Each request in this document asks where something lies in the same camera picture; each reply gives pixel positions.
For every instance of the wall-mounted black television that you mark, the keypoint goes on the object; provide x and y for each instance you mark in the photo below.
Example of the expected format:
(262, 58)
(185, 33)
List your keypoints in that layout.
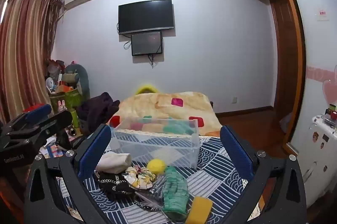
(146, 16)

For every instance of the green knitted glove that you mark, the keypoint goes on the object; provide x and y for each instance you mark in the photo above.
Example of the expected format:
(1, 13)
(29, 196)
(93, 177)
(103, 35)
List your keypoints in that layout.
(173, 192)

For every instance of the orange box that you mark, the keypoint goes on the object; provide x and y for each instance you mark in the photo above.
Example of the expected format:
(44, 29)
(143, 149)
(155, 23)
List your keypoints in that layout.
(64, 88)

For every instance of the dark purple clothing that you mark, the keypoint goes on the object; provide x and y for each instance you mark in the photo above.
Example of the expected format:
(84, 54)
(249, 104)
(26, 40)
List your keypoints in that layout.
(96, 110)

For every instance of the pink wall border sticker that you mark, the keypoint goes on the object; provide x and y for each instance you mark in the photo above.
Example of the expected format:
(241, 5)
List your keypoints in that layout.
(323, 76)

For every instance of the grey green plush toy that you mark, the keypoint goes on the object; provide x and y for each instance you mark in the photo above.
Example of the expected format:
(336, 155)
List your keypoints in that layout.
(76, 76)

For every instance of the green cylinder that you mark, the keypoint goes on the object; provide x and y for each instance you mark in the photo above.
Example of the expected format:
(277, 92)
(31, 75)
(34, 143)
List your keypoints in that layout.
(74, 118)

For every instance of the colourful picture book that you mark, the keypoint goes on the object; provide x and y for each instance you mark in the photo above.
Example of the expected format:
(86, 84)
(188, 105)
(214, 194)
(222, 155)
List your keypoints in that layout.
(56, 152)

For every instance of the yellow fuzzy ball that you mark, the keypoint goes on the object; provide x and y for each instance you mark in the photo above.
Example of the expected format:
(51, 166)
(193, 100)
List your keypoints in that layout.
(156, 166)

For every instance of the wooden door frame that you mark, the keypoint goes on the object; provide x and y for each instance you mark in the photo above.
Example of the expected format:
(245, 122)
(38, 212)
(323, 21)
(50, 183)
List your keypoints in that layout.
(298, 68)

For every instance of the white appliance with stickers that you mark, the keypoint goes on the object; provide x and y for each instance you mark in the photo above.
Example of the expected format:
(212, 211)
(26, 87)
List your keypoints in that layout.
(318, 155)

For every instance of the dark plastic bag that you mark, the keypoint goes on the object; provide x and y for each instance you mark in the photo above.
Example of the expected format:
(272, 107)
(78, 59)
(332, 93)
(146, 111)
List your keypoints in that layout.
(55, 68)

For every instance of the green cardboard box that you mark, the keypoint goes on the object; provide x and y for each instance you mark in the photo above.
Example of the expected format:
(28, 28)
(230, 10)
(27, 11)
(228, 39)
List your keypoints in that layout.
(71, 99)

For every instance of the small white fan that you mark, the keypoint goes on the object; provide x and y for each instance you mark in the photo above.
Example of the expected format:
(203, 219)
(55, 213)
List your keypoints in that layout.
(50, 82)

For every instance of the peach printed blanket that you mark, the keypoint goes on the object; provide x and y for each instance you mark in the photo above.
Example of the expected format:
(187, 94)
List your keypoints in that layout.
(163, 105)

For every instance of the yellow curved object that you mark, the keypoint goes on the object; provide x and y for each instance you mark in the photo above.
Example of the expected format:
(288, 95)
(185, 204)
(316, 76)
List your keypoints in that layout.
(146, 88)

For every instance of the blue and white patterned bedsheet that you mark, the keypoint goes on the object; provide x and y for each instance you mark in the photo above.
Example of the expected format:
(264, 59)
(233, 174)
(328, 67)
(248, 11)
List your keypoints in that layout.
(218, 176)

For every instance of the grey striped cloth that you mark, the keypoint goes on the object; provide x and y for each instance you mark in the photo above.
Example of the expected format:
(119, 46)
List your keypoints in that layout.
(155, 187)

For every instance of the small black wall monitor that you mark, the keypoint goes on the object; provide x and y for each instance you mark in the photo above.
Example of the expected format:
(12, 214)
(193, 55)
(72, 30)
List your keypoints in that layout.
(146, 43)

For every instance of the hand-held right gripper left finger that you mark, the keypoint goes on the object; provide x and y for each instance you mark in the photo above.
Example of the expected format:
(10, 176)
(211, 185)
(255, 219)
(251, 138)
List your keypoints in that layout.
(94, 151)

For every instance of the floral yellow scrunchie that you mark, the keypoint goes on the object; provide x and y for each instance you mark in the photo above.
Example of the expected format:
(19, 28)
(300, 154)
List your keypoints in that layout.
(142, 178)

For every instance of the striped red and beige curtain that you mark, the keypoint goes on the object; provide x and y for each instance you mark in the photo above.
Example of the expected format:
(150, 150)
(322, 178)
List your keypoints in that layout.
(23, 50)

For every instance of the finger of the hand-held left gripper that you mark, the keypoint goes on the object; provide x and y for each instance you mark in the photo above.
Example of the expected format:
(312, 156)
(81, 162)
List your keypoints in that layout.
(38, 112)
(56, 121)

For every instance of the paper wall note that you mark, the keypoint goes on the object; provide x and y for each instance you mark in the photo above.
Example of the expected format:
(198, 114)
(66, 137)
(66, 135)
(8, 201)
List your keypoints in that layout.
(322, 14)

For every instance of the yellow sponge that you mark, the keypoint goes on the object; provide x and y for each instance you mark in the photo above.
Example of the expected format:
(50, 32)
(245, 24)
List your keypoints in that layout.
(198, 209)

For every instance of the pink rabbit toy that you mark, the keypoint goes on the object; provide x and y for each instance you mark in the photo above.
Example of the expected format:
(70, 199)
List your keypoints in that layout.
(61, 106)

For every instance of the clear plastic storage box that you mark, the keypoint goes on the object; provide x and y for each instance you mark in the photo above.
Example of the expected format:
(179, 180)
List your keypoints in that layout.
(158, 149)

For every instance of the red cup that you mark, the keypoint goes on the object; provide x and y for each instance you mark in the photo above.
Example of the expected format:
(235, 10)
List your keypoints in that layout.
(334, 116)

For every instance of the white wall socket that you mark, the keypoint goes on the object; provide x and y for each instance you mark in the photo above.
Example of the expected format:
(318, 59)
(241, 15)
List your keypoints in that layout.
(234, 100)

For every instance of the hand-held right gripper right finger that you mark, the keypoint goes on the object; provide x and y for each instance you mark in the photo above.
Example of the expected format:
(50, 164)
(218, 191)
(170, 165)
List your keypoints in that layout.
(237, 154)

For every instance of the white cloth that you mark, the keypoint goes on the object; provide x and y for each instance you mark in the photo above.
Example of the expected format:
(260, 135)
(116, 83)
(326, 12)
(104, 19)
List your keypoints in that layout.
(113, 160)

